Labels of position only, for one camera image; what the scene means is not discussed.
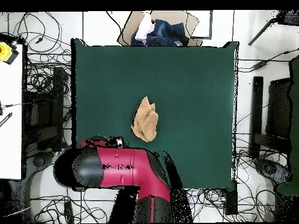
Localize tan terry towel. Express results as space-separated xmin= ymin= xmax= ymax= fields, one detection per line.
xmin=130 ymin=96 xmax=159 ymax=143

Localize dark green table cloth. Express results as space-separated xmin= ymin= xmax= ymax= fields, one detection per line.
xmin=71 ymin=38 xmax=239 ymax=192

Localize blue jeans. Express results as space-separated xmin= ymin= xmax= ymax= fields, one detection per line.
xmin=130 ymin=19 xmax=190 ymax=47

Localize pale pink garment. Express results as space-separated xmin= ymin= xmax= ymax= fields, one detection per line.
xmin=134 ymin=12 xmax=155 ymax=44

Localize cardboard box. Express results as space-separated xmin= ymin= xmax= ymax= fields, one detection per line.
xmin=116 ymin=10 xmax=204 ymax=47

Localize black power strip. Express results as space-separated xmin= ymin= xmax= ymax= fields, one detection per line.
xmin=64 ymin=201 xmax=74 ymax=223

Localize white desk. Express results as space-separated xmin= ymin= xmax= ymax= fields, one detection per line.
xmin=0 ymin=44 xmax=24 ymax=180

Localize black label strip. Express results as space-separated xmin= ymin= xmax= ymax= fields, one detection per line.
xmin=0 ymin=112 xmax=13 ymax=128

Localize green cloth covered stand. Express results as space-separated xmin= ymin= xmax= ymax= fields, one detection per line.
xmin=276 ymin=54 xmax=299 ymax=195

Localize yellow emergency stop button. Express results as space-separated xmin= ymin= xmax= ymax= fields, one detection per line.
xmin=0 ymin=41 xmax=20 ymax=65

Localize black tripod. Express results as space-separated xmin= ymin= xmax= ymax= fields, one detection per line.
xmin=248 ymin=9 xmax=299 ymax=46

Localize black metal frame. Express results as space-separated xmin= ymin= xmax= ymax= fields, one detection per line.
xmin=24 ymin=66 xmax=71 ymax=153
xmin=248 ymin=76 xmax=293 ymax=159

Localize black cable bundle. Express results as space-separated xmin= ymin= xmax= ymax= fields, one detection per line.
xmin=177 ymin=139 xmax=281 ymax=222

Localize black power adapter with cable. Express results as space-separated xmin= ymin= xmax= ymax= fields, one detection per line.
xmin=238 ymin=47 xmax=299 ymax=72

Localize black cable tangle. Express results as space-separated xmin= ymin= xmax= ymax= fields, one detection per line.
xmin=8 ymin=11 xmax=72 ymax=108

